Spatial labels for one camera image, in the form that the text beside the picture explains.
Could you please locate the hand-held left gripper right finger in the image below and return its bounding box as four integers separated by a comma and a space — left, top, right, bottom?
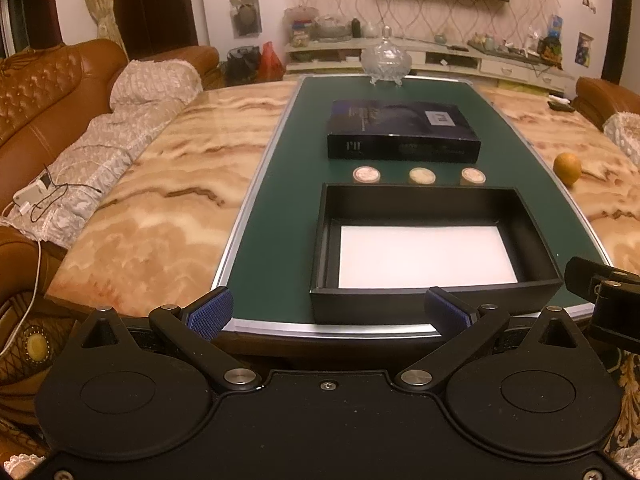
394, 286, 596, 394

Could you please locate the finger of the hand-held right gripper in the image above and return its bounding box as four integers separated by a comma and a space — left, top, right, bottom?
564, 256, 640, 302

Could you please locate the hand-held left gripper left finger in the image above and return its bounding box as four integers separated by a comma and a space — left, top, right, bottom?
76, 286, 261, 394

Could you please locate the black box base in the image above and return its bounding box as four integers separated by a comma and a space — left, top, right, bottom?
309, 183, 563, 325

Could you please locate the dark printed box lid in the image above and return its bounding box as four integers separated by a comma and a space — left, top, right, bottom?
327, 100, 482, 164

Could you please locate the marble desktop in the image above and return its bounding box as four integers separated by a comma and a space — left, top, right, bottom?
45, 77, 640, 361

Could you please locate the white box liner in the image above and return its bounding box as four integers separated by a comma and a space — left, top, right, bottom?
338, 225, 518, 290

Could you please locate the patterned rug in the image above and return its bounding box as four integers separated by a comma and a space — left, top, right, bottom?
600, 350, 640, 467

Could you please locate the orange fruit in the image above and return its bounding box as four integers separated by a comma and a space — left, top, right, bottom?
553, 152, 582, 186

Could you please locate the lace armchair cover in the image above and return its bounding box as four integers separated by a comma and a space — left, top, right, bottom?
602, 112, 640, 171

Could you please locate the brown leather armchair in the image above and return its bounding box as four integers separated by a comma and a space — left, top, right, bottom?
572, 76, 640, 131

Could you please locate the white lace sofa cover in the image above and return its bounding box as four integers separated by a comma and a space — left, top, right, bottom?
0, 58, 203, 251

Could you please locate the white power adapter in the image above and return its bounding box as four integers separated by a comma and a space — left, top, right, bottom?
13, 175, 53, 208

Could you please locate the colourful packet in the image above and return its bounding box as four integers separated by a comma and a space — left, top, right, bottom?
537, 15, 564, 64

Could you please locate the black bag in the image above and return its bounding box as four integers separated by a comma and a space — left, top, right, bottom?
225, 46, 263, 86

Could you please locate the white television cabinet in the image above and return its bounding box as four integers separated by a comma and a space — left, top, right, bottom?
284, 35, 576, 97

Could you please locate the red plastic bag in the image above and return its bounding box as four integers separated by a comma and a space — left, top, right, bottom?
258, 41, 286, 78

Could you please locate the lidded crystal glass bowl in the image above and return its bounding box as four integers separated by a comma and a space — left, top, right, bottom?
361, 26, 412, 87

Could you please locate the brown leather sofa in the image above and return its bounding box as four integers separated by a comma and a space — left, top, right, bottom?
0, 37, 222, 461

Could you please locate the dark wooden door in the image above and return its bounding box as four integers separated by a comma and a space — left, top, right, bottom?
112, 0, 198, 61

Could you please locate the beige curtain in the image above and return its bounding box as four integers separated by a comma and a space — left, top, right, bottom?
82, 0, 122, 56

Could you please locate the green board with metal frame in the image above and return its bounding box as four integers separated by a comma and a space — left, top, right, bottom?
212, 75, 615, 337

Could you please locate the white cable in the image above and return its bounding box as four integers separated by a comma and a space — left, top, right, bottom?
0, 200, 42, 361

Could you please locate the black cable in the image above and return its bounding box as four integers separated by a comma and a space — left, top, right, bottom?
30, 164, 103, 222

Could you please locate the blue wall poster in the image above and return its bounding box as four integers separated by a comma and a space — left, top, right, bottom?
575, 32, 595, 67

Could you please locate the wall niche with vase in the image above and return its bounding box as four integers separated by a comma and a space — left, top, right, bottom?
229, 0, 262, 38

